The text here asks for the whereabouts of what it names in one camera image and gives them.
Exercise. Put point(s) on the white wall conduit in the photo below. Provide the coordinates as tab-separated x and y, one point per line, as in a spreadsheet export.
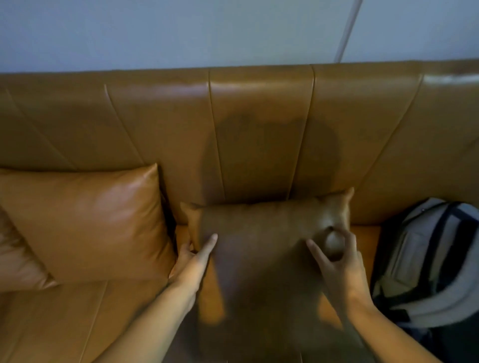
348	30

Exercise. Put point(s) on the grey and black backpack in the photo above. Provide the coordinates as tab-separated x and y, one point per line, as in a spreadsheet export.
430	269

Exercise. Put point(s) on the person's left hand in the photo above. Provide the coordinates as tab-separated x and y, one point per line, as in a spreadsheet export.
191	267

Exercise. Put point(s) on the person's right hand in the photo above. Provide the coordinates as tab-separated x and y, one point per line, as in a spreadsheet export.
342	275

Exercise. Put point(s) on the person's left forearm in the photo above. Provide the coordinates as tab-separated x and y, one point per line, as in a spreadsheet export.
149	329

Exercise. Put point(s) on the tan leather cushion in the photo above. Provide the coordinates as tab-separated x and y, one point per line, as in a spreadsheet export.
269	269
89	224
18	258

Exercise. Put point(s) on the person's left thumb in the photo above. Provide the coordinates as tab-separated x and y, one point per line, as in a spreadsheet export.
207	246

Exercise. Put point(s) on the person's right thumb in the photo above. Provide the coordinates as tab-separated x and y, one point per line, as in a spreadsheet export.
316	252

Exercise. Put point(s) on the person's right forearm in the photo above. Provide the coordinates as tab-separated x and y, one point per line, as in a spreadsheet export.
385	334

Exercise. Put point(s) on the tan leather sofa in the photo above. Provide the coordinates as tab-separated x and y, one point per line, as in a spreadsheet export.
239	149

